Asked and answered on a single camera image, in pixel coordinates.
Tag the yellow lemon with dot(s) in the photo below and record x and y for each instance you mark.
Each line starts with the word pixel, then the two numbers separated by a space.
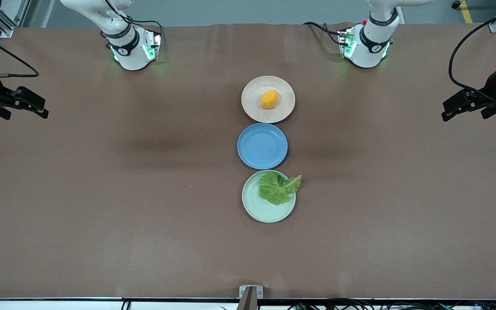
pixel 269 99

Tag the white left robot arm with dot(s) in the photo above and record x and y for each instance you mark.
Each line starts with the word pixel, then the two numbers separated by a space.
pixel 368 47

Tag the pale green round plate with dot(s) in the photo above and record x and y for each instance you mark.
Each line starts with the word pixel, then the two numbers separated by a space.
pixel 265 211

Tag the large table cover sheet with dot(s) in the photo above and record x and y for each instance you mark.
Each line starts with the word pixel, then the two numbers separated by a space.
pixel 101 215

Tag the beige round plate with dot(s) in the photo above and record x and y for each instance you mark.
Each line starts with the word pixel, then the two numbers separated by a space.
pixel 252 103

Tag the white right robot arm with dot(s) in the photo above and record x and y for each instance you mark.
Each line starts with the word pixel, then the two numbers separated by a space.
pixel 129 51

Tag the blue round plate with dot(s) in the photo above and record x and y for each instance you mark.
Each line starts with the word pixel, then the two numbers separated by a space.
pixel 262 146

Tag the green lettuce leaf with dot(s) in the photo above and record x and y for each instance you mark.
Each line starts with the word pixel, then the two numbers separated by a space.
pixel 276 189

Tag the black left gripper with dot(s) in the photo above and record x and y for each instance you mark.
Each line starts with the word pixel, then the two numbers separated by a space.
pixel 492 85

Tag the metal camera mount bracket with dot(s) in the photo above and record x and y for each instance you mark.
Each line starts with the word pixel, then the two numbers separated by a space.
pixel 250 295

